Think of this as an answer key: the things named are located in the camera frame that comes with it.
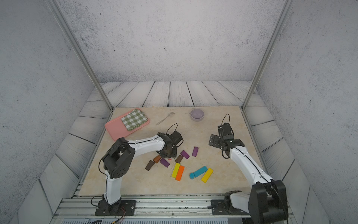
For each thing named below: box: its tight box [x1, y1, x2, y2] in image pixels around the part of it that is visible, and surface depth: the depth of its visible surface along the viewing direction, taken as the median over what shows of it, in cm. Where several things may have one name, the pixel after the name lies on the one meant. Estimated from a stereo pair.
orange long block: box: [175, 165, 186, 182], surface depth 87 cm
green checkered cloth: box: [120, 108, 149, 132], surface depth 113 cm
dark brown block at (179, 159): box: [175, 154, 184, 164], surface depth 92 cm
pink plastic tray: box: [104, 107, 151, 141], surface depth 111 cm
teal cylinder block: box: [189, 166, 208, 180], surface depth 87 cm
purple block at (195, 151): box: [191, 146, 200, 158], surface depth 95 cm
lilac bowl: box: [190, 108, 205, 122], surface depth 113 cm
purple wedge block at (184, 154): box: [179, 149, 190, 160], surface depth 95 cm
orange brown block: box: [152, 154, 162, 164], surface depth 92 cm
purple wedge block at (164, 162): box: [159, 158, 171, 168], surface depth 91 cm
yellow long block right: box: [201, 168, 214, 184], surface depth 86 cm
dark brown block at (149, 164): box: [144, 160, 156, 172], surface depth 91 cm
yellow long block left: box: [171, 162, 181, 179], surface depth 88 cm
